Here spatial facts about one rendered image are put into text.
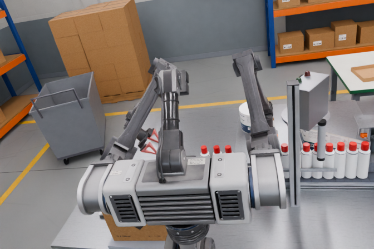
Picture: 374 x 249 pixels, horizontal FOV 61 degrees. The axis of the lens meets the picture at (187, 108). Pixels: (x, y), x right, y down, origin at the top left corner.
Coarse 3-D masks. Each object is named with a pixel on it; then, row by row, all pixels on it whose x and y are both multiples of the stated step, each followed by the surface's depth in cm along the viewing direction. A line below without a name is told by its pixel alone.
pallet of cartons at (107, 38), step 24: (120, 0) 488; (72, 24) 437; (96, 24) 436; (120, 24) 435; (72, 48) 453; (96, 48) 453; (120, 48) 452; (144, 48) 518; (72, 72) 472; (96, 72) 471; (120, 72) 470; (144, 72) 493; (120, 96) 491
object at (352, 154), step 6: (354, 144) 149; (348, 150) 152; (354, 150) 150; (348, 156) 152; (354, 156) 150; (348, 162) 153; (354, 162) 152; (348, 168) 155; (354, 168) 154; (348, 174) 157; (354, 174) 156
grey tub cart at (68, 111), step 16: (64, 80) 396; (80, 80) 400; (48, 96) 391; (64, 96) 404; (80, 96) 408; (96, 96) 389; (32, 112) 324; (48, 112) 329; (64, 112) 332; (80, 112) 336; (96, 112) 364; (48, 128) 338; (64, 128) 342; (80, 128) 346; (96, 128) 350; (48, 144) 347; (64, 144) 351; (80, 144) 356; (96, 144) 360; (64, 160) 365
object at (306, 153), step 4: (304, 144) 156; (308, 144) 155; (304, 148) 155; (308, 148) 155; (304, 152) 156; (308, 152) 156; (304, 156) 156; (308, 156) 156; (304, 160) 158; (308, 160) 157; (304, 164) 159; (308, 164) 158; (304, 172) 161; (308, 172) 161; (304, 176) 163; (308, 176) 162
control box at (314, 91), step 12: (312, 72) 135; (300, 84) 128; (312, 84) 126; (324, 84) 130; (300, 96) 126; (312, 96) 125; (324, 96) 133; (300, 108) 128; (312, 108) 127; (324, 108) 136; (300, 120) 131; (312, 120) 130
